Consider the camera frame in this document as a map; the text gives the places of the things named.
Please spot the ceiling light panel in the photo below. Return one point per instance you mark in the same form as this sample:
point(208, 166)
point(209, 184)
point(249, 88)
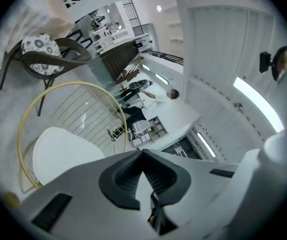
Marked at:
point(258, 104)

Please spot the white desk with drawers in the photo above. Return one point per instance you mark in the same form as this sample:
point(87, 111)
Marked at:
point(139, 142)

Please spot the dark glass door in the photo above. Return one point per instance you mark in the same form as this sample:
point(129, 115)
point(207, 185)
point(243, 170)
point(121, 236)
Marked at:
point(183, 149)

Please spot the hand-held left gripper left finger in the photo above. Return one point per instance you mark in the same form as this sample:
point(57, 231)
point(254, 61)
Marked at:
point(88, 196)

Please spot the person's tan shoe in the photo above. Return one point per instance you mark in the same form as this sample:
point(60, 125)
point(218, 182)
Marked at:
point(11, 200)

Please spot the black head camera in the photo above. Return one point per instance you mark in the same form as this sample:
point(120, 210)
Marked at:
point(266, 62)

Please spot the black stair railing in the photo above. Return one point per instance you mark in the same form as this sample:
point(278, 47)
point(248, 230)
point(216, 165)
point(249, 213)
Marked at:
point(136, 19)

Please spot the brown wicker chair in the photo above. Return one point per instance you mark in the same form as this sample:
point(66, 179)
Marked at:
point(58, 59)

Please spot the black white floral seat pad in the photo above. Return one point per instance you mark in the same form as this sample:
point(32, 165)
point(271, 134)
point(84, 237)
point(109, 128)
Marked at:
point(38, 44)

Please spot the glass table black frame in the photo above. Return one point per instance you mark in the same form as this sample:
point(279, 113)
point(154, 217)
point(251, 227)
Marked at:
point(82, 37)

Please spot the white round cushion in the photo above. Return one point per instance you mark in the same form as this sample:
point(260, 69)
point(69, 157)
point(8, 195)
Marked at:
point(63, 154)

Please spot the small potted plant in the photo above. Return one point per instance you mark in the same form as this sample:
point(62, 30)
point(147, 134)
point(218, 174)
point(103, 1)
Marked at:
point(152, 128)

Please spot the white cubby shelf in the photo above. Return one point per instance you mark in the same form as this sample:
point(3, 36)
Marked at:
point(158, 130)

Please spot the checked beige tablecloth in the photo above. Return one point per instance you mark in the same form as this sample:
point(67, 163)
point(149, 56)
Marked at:
point(21, 21)

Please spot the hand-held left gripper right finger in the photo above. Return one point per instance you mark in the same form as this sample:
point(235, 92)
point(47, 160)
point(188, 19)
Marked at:
point(173, 181)

